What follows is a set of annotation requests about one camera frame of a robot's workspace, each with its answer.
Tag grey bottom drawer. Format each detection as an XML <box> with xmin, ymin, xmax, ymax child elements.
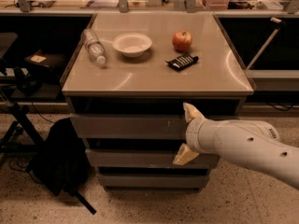
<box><xmin>97</xmin><ymin>174</ymin><xmax>209</xmax><ymax>189</ymax></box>

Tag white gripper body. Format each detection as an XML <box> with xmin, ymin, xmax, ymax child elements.
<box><xmin>186</xmin><ymin>118</ymin><xmax>224</xmax><ymax>155</ymax></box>

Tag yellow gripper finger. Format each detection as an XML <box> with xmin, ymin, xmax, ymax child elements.
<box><xmin>173</xmin><ymin>144</ymin><xmax>199</xmax><ymax>165</ymax></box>
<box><xmin>183</xmin><ymin>103</ymin><xmax>205</xmax><ymax>123</ymax></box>

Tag black backpack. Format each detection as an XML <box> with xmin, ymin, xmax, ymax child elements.
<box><xmin>25</xmin><ymin>118</ymin><xmax>97</xmax><ymax>216</ymax></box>

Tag grey middle drawer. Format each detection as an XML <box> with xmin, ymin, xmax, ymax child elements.
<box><xmin>86</xmin><ymin>149</ymin><xmax>219</xmax><ymax>169</ymax></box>

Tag white leaning stick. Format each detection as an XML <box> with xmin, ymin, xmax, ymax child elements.
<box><xmin>246</xmin><ymin>17</ymin><xmax>283</xmax><ymax>70</ymax></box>

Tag clear plastic water bottle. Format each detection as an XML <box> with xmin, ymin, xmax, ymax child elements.
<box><xmin>81</xmin><ymin>29</ymin><xmax>107</xmax><ymax>67</ymax></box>

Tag white bowl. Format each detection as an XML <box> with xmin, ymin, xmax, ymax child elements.
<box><xmin>112</xmin><ymin>33</ymin><xmax>152</xmax><ymax>58</ymax></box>

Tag grey drawer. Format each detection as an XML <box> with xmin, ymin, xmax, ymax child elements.
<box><xmin>86</xmin><ymin>149</ymin><xmax>219</xmax><ymax>169</ymax></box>
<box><xmin>97</xmin><ymin>174</ymin><xmax>209</xmax><ymax>189</ymax></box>
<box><xmin>71</xmin><ymin>113</ymin><xmax>188</xmax><ymax>140</ymax></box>

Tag red apple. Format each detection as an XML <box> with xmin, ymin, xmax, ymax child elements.
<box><xmin>172</xmin><ymin>30</ymin><xmax>192</xmax><ymax>52</ymax></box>

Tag grey top drawer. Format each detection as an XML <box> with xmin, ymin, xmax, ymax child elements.
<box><xmin>71</xmin><ymin>113</ymin><xmax>188</xmax><ymax>140</ymax></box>

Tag black tripod stand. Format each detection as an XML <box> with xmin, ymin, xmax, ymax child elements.
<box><xmin>0</xmin><ymin>91</ymin><xmax>44</xmax><ymax>156</ymax></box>

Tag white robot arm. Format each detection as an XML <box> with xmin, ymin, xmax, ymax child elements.
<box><xmin>173</xmin><ymin>103</ymin><xmax>299</xmax><ymax>189</ymax></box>

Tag black snack bar wrapper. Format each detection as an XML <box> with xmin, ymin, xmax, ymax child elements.
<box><xmin>166</xmin><ymin>52</ymin><xmax>199</xmax><ymax>71</ymax></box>

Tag grey drawer cabinet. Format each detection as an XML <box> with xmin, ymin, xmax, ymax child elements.
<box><xmin>63</xmin><ymin>12</ymin><xmax>254</xmax><ymax>177</ymax></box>

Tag black box with label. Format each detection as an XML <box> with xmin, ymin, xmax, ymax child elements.
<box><xmin>24</xmin><ymin>50</ymin><xmax>67</xmax><ymax>80</ymax></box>

